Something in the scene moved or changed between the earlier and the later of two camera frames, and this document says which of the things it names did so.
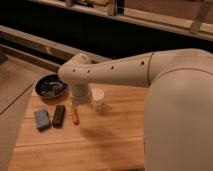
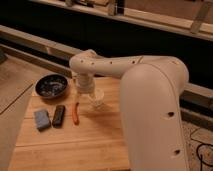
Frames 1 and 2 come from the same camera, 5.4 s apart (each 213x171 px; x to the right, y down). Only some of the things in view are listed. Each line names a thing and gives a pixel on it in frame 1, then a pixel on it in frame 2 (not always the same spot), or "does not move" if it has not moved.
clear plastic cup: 97,94 does not move
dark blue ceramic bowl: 50,86 does not move
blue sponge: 42,120 does not move
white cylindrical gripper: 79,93 -> 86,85
